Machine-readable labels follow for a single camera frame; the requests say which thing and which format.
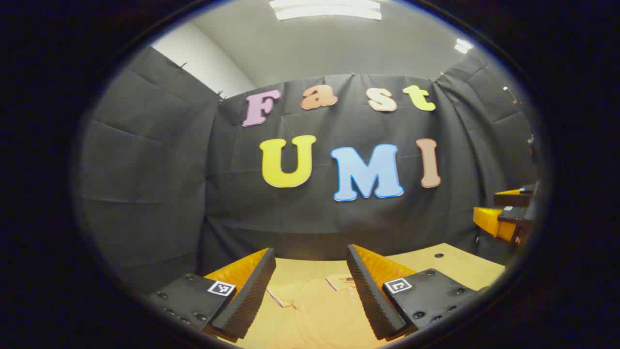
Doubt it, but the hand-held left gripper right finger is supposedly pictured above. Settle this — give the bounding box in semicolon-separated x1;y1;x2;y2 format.
346;243;491;341

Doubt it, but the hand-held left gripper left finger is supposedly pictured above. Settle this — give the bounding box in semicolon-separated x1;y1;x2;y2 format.
144;247;277;344

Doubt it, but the orange T-shirt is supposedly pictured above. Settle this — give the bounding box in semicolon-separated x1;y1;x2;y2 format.
237;273;388;349

